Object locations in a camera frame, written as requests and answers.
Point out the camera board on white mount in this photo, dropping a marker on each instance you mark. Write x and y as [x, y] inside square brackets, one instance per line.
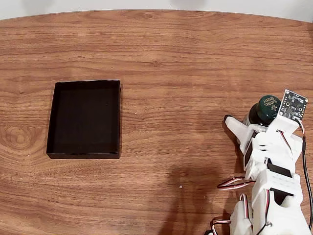
[292, 105]

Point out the green-capped pill bottle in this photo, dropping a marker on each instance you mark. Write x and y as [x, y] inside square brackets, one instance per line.
[267, 107]

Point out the black shallow box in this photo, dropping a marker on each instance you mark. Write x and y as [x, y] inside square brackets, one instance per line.
[83, 122]

